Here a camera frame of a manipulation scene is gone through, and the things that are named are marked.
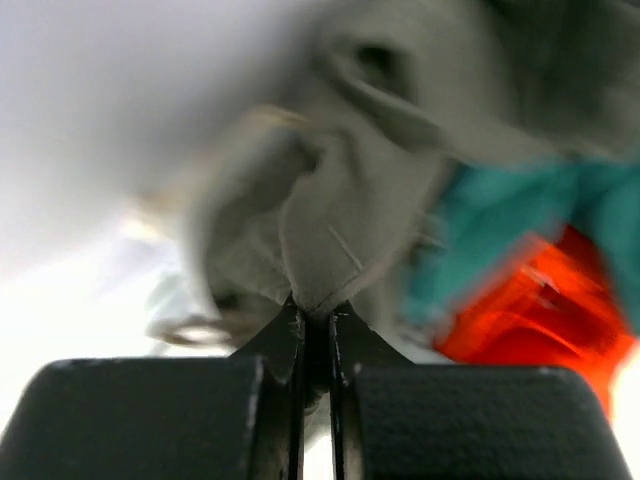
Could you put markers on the teal shorts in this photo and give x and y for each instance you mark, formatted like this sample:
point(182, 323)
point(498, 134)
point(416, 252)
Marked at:
point(486, 211)

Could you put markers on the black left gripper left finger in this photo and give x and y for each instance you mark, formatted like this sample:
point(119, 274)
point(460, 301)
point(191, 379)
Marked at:
point(239, 417)

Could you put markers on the olive green shorts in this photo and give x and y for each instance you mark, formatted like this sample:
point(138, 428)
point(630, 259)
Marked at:
point(327, 205)

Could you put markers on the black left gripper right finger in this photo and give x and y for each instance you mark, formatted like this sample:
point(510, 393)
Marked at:
point(394, 419)

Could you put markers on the orange shorts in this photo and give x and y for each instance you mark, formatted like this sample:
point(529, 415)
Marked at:
point(554, 306)

